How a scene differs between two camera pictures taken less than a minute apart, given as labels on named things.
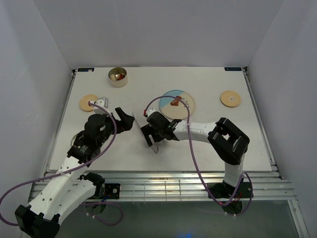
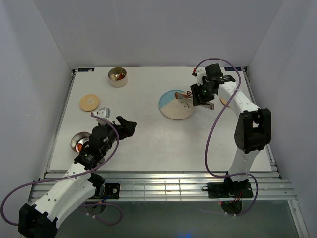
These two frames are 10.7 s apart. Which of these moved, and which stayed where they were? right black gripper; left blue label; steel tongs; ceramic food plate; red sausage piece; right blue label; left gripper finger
Moved: steel tongs; right black gripper; left gripper finger
Stayed: right blue label; left blue label; ceramic food plate; red sausage piece
